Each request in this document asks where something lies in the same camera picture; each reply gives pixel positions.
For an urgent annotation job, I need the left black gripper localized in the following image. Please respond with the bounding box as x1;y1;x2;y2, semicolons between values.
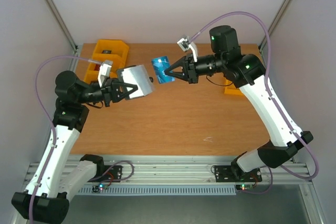
77;77;138;107

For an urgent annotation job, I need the blue credit card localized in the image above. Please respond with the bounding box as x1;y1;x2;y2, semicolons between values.
151;56;175;84

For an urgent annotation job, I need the black card holder wallet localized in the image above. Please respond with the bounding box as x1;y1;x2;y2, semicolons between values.
117;65;155;100

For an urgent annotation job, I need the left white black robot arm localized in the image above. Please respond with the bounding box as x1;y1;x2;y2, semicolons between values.
12;67;152;223

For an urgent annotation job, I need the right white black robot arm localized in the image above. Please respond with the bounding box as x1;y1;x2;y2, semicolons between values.
164;25;313;181

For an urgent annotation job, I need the red card in bin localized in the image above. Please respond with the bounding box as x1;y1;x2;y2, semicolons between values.
94;65;101;71

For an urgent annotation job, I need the yellow bin middle left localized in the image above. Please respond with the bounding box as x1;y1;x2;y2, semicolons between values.
86;54;126;78

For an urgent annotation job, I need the yellow bin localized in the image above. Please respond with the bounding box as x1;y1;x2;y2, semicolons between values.
224;79;243;96
93;39;129;63
83;70;118;84
86;54;126;78

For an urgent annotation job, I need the yellow bin near left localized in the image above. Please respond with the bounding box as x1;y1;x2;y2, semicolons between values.
83;70;118;84

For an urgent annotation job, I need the yellow bin far left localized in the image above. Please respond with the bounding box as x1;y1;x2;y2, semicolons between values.
93;39;129;63

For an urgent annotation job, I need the dark item in far bin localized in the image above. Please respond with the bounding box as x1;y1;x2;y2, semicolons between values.
102;50;112;54

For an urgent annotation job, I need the yellow bin right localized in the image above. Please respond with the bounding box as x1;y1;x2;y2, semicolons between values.
224;79;243;96

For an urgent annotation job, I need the left small circuit board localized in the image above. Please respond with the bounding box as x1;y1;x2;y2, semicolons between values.
91;184;109;193

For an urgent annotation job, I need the small circuit board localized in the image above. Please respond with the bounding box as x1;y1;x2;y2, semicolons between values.
91;184;109;193
236;184;255;191

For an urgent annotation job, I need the right small circuit board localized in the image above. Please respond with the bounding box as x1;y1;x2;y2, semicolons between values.
236;184;255;191

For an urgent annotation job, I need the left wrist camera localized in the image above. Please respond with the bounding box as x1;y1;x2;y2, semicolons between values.
98;60;113;88

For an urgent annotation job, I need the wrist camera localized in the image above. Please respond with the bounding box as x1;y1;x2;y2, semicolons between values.
98;60;113;88
176;36;198;62

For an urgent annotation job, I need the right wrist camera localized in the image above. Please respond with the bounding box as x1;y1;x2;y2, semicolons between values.
176;36;198;62

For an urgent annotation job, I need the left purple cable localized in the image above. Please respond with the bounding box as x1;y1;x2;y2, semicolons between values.
27;56;135;224

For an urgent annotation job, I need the right aluminium corner post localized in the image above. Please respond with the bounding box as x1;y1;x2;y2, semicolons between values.
258;0;309;53

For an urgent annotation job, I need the aluminium corner post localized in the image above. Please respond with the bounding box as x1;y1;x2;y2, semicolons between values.
258;0;309;53
45;0;78;52

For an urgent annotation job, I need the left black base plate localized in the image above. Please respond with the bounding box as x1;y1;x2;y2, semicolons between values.
89;165;123;183

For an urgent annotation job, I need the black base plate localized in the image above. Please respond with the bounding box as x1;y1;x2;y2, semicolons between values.
211;165;262;183
89;165;123;183

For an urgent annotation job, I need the aluminium rail frame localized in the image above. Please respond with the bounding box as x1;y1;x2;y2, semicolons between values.
24;154;313;185

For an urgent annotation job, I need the grey slotted cable duct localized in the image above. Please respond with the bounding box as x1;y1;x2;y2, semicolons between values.
78;185;236;197

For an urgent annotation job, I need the left aluminium corner post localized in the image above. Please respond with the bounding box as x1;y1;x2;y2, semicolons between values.
45;0;78;52

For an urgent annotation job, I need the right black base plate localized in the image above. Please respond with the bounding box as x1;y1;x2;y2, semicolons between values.
211;165;262;183

